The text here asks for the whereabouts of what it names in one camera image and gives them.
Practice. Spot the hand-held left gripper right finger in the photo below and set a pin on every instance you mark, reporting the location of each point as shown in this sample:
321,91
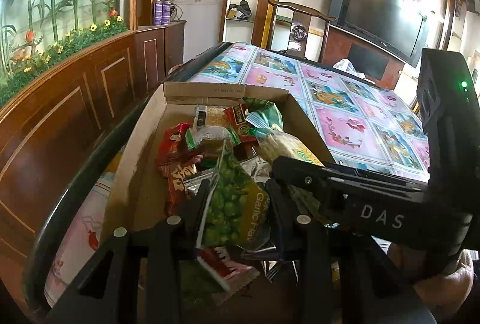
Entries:
281,208

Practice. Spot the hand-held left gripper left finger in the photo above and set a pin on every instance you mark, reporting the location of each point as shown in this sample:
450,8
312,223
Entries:
195,204

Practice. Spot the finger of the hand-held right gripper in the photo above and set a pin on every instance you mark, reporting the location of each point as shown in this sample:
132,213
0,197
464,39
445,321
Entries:
300,174

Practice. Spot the pale cracker packet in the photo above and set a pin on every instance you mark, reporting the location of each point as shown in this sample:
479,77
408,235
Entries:
288,149
212,115

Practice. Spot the green pea snack packet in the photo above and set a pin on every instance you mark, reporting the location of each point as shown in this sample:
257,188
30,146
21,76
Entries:
228,204

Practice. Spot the cardboard box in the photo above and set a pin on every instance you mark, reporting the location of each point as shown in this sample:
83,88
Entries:
142,159

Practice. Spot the red snack packet green emblem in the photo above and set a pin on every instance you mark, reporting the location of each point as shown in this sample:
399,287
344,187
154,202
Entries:
242,121

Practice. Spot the person's right hand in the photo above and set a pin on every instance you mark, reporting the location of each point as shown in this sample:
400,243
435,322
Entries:
453,294

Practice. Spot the brown red snack packet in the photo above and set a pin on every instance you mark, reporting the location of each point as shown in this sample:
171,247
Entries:
183,189

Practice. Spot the small silver foil packet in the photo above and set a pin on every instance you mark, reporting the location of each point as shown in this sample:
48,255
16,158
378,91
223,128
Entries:
255,168

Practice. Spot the printed plastic tablecloth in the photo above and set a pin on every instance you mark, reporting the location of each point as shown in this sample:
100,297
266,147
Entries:
337,129

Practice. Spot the crinkled red snack packet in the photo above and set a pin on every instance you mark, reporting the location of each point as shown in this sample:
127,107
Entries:
176,146

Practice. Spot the crumpled green snack packet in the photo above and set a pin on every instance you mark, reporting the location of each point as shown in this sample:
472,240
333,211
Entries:
266,114

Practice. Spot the green clear snack packet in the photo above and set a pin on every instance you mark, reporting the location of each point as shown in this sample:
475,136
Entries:
212,136

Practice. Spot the red white snack packet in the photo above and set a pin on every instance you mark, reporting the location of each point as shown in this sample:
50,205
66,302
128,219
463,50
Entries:
228,269

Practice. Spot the white plastic bag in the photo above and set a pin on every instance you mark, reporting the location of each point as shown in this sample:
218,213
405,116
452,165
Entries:
347,67

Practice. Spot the wooden chair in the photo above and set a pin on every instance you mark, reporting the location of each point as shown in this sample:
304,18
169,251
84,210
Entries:
300,33

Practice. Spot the wooden partition cabinet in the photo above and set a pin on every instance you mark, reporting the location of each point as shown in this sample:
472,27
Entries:
75,103

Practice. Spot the dark cloth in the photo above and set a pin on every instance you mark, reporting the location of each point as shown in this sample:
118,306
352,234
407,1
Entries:
242,7

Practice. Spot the black television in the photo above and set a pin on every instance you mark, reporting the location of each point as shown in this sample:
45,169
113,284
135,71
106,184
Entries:
382,16

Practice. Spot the purple spray can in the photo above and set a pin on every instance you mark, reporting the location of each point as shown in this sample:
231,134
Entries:
166,12
157,13

